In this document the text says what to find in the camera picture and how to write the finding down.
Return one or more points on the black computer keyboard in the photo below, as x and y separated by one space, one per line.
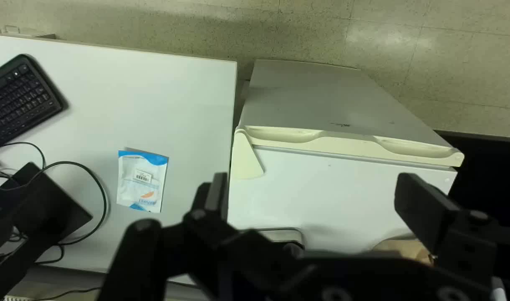
13 100

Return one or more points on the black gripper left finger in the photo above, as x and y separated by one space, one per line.
212 194

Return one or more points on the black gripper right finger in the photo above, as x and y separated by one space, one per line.
426 214

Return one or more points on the blue white plastic packet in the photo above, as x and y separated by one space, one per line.
142 178

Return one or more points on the black monitor stand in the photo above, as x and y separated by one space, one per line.
28 217

